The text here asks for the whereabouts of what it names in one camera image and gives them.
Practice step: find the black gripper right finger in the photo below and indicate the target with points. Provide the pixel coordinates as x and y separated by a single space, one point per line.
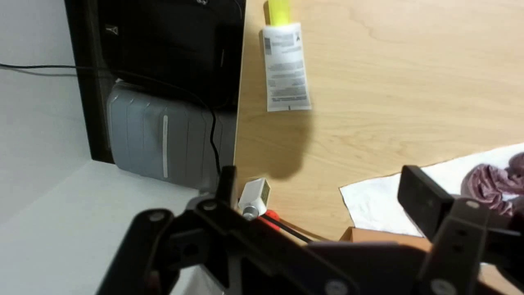
468 246

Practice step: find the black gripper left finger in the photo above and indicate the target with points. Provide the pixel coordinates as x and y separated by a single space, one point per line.
180 256

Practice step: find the white tube yellow cap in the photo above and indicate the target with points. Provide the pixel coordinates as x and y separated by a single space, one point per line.
284 66

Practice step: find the dark purple crumpled item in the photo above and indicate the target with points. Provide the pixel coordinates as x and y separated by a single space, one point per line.
491 181

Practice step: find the small clear plastic bottle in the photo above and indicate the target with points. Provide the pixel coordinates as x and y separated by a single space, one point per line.
253 194

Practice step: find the white paper sheet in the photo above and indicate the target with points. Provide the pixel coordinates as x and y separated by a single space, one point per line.
381 202

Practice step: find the black box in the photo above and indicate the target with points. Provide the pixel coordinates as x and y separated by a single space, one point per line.
163 43

